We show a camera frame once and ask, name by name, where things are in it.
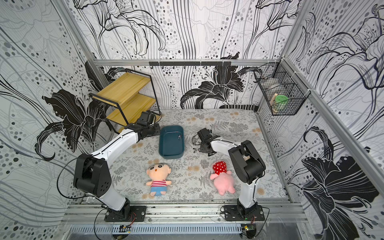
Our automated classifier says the black wire basket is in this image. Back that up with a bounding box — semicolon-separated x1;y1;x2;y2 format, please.
254;60;309;116

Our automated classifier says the black white striped cloth roll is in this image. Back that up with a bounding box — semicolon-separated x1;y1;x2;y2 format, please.
219;105;259;112

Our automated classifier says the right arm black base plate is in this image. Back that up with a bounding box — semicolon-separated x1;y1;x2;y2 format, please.
221;204;266;222

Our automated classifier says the white slotted cable duct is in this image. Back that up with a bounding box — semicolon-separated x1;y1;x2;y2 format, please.
70;224;242;235

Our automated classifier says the black wall rail bar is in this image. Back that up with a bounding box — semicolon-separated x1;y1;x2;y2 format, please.
149;61;232;67

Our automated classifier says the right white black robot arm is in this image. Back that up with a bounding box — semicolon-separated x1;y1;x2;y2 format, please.
197;128;266;215

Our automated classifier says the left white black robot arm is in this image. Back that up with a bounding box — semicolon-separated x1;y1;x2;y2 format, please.
73;111;160;212

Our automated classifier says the pink plush toy red hat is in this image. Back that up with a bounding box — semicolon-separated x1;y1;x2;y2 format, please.
210;161;236;196

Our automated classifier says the green round lid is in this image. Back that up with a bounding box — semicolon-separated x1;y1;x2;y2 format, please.
275;95;290;105

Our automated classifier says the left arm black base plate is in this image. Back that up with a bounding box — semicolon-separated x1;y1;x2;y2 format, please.
104;205;147;223

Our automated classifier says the wooden shelf black metal frame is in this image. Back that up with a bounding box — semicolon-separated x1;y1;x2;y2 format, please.
90;67;162;134

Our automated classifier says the teal plastic storage box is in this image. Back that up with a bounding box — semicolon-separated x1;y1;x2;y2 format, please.
159;125;185;160

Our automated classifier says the boy plush doll striped shirt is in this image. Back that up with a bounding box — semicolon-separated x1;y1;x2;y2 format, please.
146;164;172;197

